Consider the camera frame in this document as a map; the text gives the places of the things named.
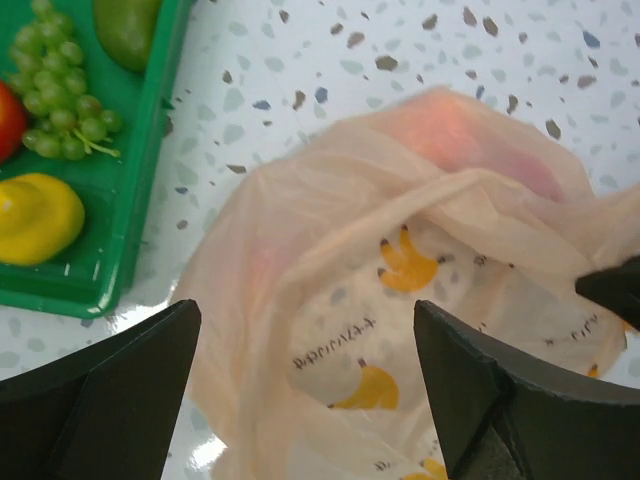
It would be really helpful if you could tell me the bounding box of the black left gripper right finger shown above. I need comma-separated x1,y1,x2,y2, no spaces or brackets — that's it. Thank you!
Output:
414,301,639,479

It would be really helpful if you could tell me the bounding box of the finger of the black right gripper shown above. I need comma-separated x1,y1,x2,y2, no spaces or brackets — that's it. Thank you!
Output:
575,255,640,330

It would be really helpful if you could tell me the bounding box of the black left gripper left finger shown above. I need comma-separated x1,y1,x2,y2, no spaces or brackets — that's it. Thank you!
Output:
1,300,201,480

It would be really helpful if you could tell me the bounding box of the yellow lemon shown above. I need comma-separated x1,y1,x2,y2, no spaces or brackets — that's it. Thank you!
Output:
1,173,85,266

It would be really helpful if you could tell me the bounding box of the orange translucent plastic bag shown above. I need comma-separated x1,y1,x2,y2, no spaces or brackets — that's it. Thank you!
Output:
174,87,639,479

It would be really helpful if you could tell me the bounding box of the red fruit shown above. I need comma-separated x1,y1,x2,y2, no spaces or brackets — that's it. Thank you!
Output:
0,82,28,163

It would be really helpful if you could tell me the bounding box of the green grape bunch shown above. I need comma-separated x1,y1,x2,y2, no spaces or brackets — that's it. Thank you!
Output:
8,1,122,161

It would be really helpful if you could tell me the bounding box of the green orange mango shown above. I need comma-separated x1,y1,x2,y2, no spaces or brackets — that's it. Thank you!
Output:
92,0,162,73

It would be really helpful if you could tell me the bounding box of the green plastic tray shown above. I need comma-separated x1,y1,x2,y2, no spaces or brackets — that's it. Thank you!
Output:
1,1,191,318

